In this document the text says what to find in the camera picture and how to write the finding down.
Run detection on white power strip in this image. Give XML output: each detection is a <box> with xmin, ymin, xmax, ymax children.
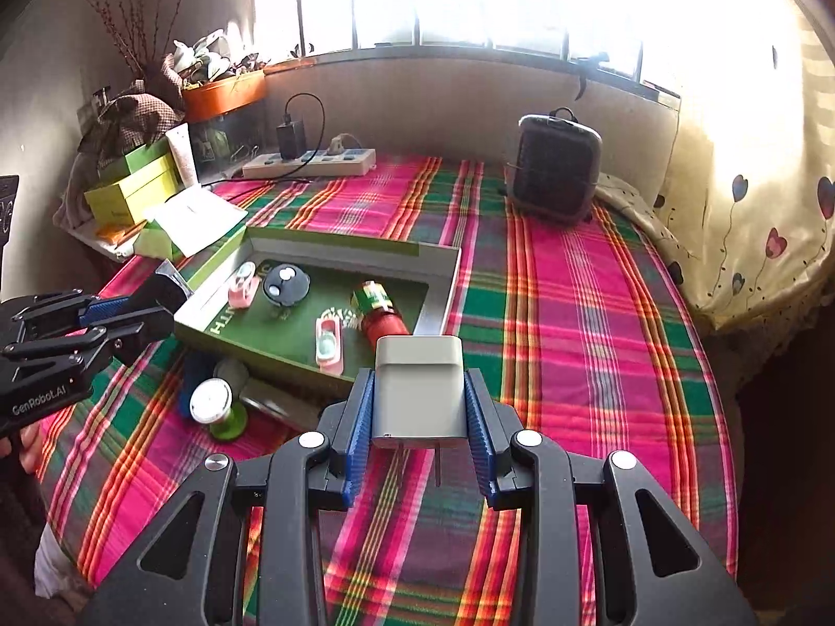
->
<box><xmin>243</xmin><ymin>147</ymin><xmax>378</xmax><ymax>179</ymax></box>

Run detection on red bottle green label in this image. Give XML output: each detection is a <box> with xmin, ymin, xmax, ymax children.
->
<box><xmin>352</xmin><ymin>279</ymin><xmax>412</xmax><ymax>340</ymax></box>

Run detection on pink green plaid blanket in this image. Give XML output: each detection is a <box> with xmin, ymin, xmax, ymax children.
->
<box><xmin>32</xmin><ymin>153</ymin><xmax>741</xmax><ymax>626</ymax></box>

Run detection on white paper sheet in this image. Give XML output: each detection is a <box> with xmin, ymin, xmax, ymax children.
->
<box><xmin>144</xmin><ymin>186</ymin><xmax>249</xmax><ymax>259</ymax></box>

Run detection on orange flat packet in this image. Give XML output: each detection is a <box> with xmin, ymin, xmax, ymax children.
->
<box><xmin>98</xmin><ymin>222</ymin><xmax>148</xmax><ymax>243</ymax></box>

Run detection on pink contact lens case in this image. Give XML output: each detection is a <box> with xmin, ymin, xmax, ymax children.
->
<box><xmin>315</xmin><ymin>318</ymin><xmax>345</xmax><ymax>373</ymax></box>

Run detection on olive green box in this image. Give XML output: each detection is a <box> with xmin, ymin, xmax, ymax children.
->
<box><xmin>98</xmin><ymin>137</ymin><xmax>174</xmax><ymax>181</ymax></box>

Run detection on dried red branches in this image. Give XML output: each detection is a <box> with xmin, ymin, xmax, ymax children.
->
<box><xmin>71</xmin><ymin>0</ymin><xmax>200</xmax><ymax>79</ymax></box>

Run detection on green cardboard box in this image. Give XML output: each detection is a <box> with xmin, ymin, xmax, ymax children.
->
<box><xmin>173</xmin><ymin>225</ymin><xmax>463</xmax><ymax>400</ymax></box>

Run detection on black rectangular case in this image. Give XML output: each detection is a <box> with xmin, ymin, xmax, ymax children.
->
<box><xmin>127</xmin><ymin>259</ymin><xmax>197</xmax><ymax>315</ymax></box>

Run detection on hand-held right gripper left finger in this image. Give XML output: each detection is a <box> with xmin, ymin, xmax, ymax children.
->
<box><xmin>78</xmin><ymin>368</ymin><xmax>377</xmax><ymax>626</ymax></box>

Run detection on black round key fob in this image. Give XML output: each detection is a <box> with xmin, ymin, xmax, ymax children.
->
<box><xmin>263</xmin><ymin>264</ymin><xmax>312</xmax><ymax>308</ymax></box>

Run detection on cream heart print curtain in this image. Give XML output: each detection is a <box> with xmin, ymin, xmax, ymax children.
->
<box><xmin>652</xmin><ymin>0</ymin><xmax>835</xmax><ymax>333</ymax></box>

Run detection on cream dotted pillow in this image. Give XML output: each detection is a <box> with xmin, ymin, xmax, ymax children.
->
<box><xmin>593</xmin><ymin>173</ymin><xmax>687</xmax><ymax>289</ymax></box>

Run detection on black cable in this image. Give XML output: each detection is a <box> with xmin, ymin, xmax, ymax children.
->
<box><xmin>285</xmin><ymin>92</ymin><xmax>326</xmax><ymax>159</ymax></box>

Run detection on white side shelf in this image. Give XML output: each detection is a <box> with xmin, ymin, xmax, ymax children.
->
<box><xmin>65</xmin><ymin>209</ymin><xmax>138</xmax><ymax>263</ymax></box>

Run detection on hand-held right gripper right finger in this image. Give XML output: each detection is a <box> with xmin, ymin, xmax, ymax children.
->
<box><xmin>460</xmin><ymin>368</ymin><xmax>761</xmax><ymax>626</ymax></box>

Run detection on pink tape dispenser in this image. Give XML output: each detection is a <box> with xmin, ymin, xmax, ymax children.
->
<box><xmin>225</xmin><ymin>261</ymin><xmax>258</xmax><ymax>308</ymax></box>

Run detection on green tissue pack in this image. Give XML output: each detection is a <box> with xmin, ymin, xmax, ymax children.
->
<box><xmin>134</xmin><ymin>222</ymin><xmax>184</xmax><ymax>262</ymax></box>

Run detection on person's left hand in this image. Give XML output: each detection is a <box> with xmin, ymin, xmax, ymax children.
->
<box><xmin>18</xmin><ymin>423</ymin><xmax>44</xmax><ymax>475</ymax></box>

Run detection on white tube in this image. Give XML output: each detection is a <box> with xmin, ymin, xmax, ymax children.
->
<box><xmin>165</xmin><ymin>123</ymin><xmax>200</xmax><ymax>189</ymax></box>

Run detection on white charger plug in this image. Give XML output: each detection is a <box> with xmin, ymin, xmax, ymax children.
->
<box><xmin>369</xmin><ymin>334</ymin><xmax>471</xmax><ymax>487</ymax></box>

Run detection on brown checked cloth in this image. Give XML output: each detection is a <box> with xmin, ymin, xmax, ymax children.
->
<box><xmin>78</xmin><ymin>78</ymin><xmax>187</xmax><ymax>171</ymax></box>

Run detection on glass fish tank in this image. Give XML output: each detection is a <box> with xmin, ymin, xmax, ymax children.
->
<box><xmin>189</xmin><ymin>104</ymin><xmax>268</xmax><ymax>185</ymax></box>

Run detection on white black slim bar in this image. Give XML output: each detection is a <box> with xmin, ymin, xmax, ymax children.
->
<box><xmin>238</xmin><ymin>381</ymin><xmax>309</xmax><ymax>432</ymax></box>

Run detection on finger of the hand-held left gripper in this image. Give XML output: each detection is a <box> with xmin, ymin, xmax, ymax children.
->
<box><xmin>0</xmin><ymin>288</ymin><xmax>142</xmax><ymax>341</ymax></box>
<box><xmin>97</xmin><ymin>308</ymin><xmax>177</xmax><ymax>367</ymax></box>

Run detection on black flat device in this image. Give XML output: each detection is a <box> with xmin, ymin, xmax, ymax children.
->
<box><xmin>0</xmin><ymin>175</ymin><xmax>20</xmax><ymax>257</ymax></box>

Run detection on black power adapter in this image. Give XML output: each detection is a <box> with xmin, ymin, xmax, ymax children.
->
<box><xmin>277</xmin><ymin>118</ymin><xmax>308</xmax><ymax>161</ymax></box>

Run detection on white round jar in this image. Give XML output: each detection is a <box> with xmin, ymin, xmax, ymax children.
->
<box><xmin>214</xmin><ymin>358</ymin><xmax>251</xmax><ymax>393</ymax></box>

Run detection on yellow box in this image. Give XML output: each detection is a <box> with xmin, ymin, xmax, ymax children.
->
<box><xmin>83</xmin><ymin>155</ymin><xmax>182</xmax><ymax>226</ymax></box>

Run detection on green stamp white top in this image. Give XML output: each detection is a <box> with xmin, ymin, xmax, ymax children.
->
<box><xmin>189</xmin><ymin>378</ymin><xmax>249</xmax><ymax>442</ymax></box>

